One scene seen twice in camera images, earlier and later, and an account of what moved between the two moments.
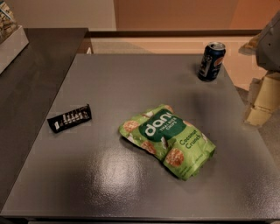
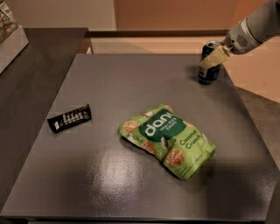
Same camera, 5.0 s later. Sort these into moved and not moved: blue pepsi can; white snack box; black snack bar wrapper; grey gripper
Moved: grey gripper
Not moved: white snack box; blue pepsi can; black snack bar wrapper
